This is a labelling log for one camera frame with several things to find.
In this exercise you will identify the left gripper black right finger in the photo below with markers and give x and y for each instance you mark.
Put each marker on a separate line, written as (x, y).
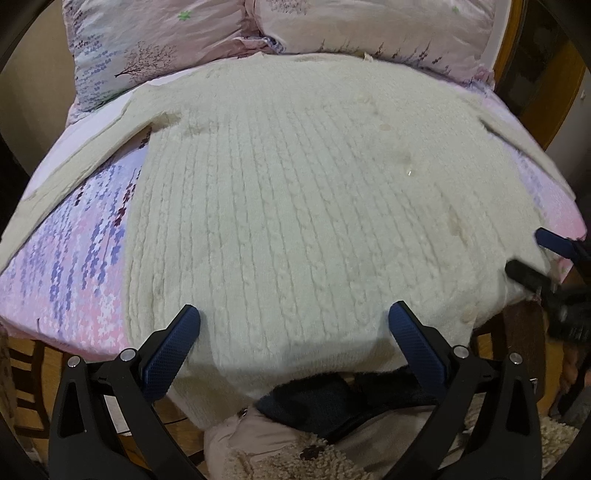
(506, 440)

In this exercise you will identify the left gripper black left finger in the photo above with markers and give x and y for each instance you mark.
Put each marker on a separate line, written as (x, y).
(84, 443)

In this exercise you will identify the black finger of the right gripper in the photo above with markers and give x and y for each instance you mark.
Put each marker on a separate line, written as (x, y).
(532, 280)
(575, 250)

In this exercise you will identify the floral pink bed sheet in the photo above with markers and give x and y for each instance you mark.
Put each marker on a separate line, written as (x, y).
(69, 258)

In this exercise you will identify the beige fleece jacket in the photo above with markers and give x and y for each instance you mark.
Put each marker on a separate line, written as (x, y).
(247, 445)

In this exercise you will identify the black dark garment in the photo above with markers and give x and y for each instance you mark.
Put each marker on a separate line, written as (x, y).
(333, 405)

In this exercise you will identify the wooden headboard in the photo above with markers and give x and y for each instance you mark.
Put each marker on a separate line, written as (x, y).
(539, 69)

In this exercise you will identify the right floral pink pillow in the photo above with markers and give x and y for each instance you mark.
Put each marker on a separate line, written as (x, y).
(445, 37)

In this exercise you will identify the floral pink pillow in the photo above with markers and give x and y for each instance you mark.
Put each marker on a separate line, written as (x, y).
(117, 45)
(445, 37)

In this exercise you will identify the left floral pink pillow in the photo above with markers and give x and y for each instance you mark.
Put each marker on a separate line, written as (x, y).
(117, 45)

